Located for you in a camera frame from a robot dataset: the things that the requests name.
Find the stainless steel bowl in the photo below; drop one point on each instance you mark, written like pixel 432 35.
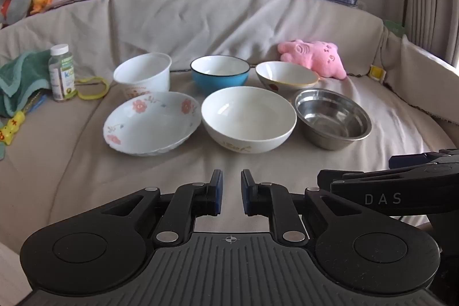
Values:
pixel 333 121

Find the picture book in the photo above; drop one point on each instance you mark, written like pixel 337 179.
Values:
pixel 71 0

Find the pink plush toy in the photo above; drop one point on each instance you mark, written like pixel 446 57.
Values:
pixel 315 57

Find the yellow toy with red crosses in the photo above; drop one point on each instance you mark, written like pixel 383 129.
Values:
pixel 12 126

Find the white-capped supplement bottle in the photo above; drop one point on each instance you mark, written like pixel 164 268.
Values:
pixel 62 76

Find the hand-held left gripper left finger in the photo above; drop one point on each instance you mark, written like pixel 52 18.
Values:
pixel 217 193

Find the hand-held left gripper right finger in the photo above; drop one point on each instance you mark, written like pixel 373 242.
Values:
pixel 246 195

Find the white bowl with red flower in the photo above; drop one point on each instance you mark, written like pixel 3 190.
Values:
pixel 283 74

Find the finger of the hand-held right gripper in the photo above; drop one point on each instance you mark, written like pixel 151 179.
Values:
pixel 337 177
pixel 412 159

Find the large white bowl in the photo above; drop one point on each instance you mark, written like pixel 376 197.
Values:
pixel 247 119

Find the white pink-floral deep plate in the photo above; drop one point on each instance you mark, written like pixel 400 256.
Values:
pixel 150 126

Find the white plastic bowl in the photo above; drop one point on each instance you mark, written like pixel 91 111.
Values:
pixel 143 76

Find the green towel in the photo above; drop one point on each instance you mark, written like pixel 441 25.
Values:
pixel 21 76

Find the blue bowl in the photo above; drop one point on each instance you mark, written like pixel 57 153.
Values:
pixel 218 83

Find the small yellow tag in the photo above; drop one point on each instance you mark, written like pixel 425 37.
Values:
pixel 375 72

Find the green cloth piece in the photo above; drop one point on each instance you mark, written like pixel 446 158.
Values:
pixel 396 28

